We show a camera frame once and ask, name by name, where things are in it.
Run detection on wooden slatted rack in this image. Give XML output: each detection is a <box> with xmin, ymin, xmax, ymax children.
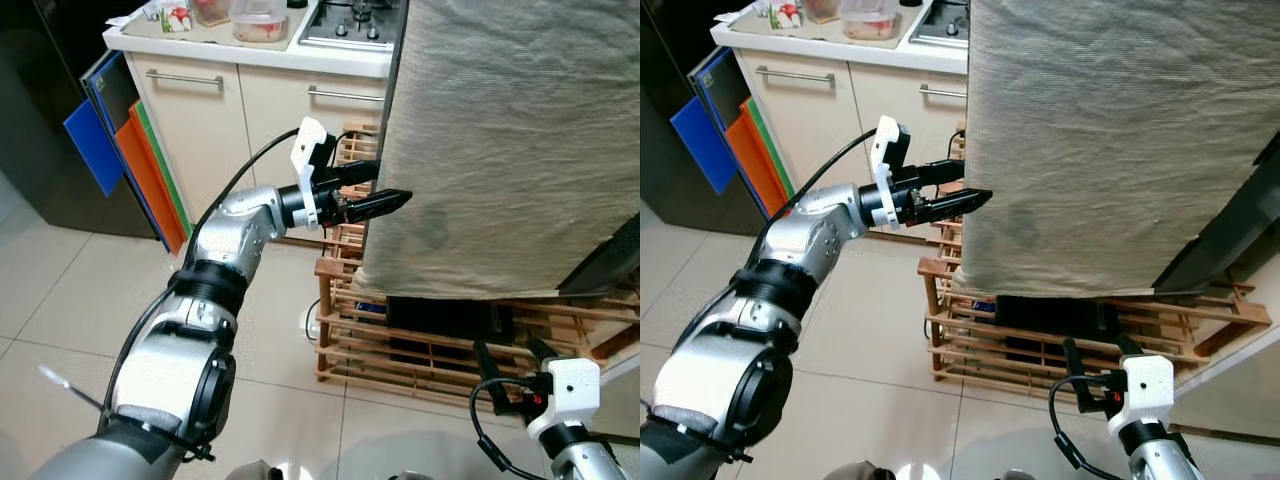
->
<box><xmin>314</xmin><ymin>124</ymin><xmax>641</xmax><ymax>407</ymax></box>
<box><xmin>917</xmin><ymin>124</ymin><xmax>1274</xmax><ymax>402</ymax></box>

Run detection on clear plastic food container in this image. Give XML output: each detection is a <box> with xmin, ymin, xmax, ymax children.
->
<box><xmin>231</xmin><ymin>0</ymin><xmax>292</xmax><ymax>44</ymax></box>
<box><xmin>839</xmin><ymin>0</ymin><xmax>902</xmax><ymax>42</ymax></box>

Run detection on red white milk carton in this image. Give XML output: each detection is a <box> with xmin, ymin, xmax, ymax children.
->
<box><xmin>149</xmin><ymin>2</ymin><xmax>197</xmax><ymax>34</ymax></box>
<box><xmin>764</xmin><ymin>2</ymin><xmax>807</xmax><ymax>32</ymax></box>

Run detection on blue plastic board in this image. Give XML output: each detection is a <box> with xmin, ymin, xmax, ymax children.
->
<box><xmin>62</xmin><ymin>97</ymin><xmax>127</xmax><ymax>197</ymax></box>
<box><xmin>669</xmin><ymin>96</ymin><xmax>737</xmax><ymax>197</ymax></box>

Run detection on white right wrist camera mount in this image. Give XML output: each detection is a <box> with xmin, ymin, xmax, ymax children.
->
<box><xmin>1104</xmin><ymin>354</ymin><xmax>1177</xmax><ymax>438</ymax></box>
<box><xmin>527</xmin><ymin>357</ymin><xmax>602</xmax><ymax>442</ymax></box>

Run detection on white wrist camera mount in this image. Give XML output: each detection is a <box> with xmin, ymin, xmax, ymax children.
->
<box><xmin>869</xmin><ymin>115</ymin><xmax>913</xmax><ymax>231</ymax></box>
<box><xmin>290</xmin><ymin>117</ymin><xmax>337</xmax><ymax>231</ymax></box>
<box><xmin>527</xmin><ymin>357</ymin><xmax>602</xmax><ymax>442</ymax></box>
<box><xmin>1104</xmin><ymin>354</ymin><xmax>1177</xmax><ymax>438</ymax></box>

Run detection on tall steel fridge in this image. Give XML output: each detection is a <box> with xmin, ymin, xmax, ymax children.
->
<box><xmin>640</xmin><ymin>0</ymin><xmax>761</xmax><ymax>217</ymax></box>
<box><xmin>0</xmin><ymin>0</ymin><xmax>161</xmax><ymax>242</ymax></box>

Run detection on green plastic board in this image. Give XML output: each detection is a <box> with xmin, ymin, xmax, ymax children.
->
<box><xmin>129</xmin><ymin>97</ymin><xmax>194</xmax><ymax>237</ymax></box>
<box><xmin>744</xmin><ymin>96</ymin><xmax>799</xmax><ymax>202</ymax></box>

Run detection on beige placemat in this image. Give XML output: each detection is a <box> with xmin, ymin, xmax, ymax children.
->
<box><xmin>729</xmin><ymin>9</ymin><xmax>932</xmax><ymax>50</ymax></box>

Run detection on blue framed dark board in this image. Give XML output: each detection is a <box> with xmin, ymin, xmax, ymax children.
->
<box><xmin>687</xmin><ymin>46</ymin><xmax>777</xmax><ymax>217</ymax></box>
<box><xmin>81</xmin><ymin>49</ymin><xmax>172</xmax><ymax>252</ymax></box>

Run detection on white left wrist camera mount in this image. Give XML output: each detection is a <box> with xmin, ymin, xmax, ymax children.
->
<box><xmin>869</xmin><ymin>115</ymin><xmax>913</xmax><ymax>231</ymax></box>
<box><xmin>290</xmin><ymin>117</ymin><xmax>337</xmax><ymax>231</ymax></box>

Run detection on white cable tie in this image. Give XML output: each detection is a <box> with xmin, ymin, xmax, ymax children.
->
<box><xmin>38</xmin><ymin>364</ymin><xmax>109</xmax><ymax>413</ymax></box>

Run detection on black flat device box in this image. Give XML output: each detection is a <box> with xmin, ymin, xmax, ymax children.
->
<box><xmin>384</xmin><ymin>296</ymin><xmax>517</xmax><ymax>362</ymax></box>
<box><xmin>994</xmin><ymin>296</ymin><xmax>1122</xmax><ymax>367</ymax></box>

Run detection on beige kitchen cabinet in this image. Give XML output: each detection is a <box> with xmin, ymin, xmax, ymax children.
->
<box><xmin>104</xmin><ymin>40</ymin><xmax>401</xmax><ymax>247</ymax></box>
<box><xmin>711</xmin><ymin>40</ymin><xmax>977</xmax><ymax>242</ymax></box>

